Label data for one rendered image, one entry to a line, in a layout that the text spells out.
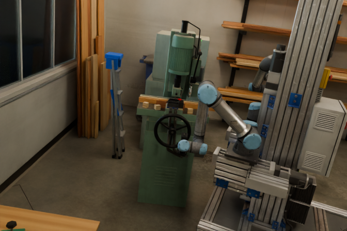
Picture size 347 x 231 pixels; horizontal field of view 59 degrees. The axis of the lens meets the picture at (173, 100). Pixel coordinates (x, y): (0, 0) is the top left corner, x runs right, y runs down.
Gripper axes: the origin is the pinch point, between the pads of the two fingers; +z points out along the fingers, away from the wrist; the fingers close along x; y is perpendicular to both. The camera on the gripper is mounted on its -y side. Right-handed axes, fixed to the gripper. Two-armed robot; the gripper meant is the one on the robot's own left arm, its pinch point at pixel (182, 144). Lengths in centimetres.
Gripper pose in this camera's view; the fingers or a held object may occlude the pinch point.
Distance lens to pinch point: 237.7
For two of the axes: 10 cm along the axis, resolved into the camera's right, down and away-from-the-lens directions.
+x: 9.9, 1.7, -0.2
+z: -0.1, 1.9, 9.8
